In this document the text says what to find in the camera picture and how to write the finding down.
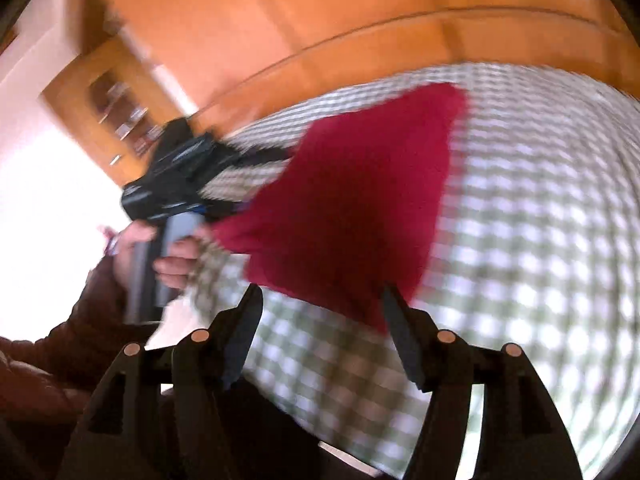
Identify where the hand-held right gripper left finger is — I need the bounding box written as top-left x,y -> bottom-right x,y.
55,284 -> 264,480

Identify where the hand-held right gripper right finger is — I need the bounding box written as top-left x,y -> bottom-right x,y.
381,286 -> 584,480

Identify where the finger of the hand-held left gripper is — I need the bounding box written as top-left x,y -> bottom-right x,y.
215,141 -> 297,176
199,198 -> 253,222

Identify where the red cloth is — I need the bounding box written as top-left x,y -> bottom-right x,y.
210,82 -> 470,335

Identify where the person's left forearm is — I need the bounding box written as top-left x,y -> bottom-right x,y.
0,255 -> 162,413

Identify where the person's left hand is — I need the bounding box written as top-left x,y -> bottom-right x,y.
111,222 -> 215,291

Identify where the person's dark clothing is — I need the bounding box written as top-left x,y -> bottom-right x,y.
159,375 -> 407,480

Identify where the wooden cabinet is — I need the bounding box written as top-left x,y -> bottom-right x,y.
42,37 -> 197,182

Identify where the green checked bed sheet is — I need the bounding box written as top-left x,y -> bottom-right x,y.
187,62 -> 633,478

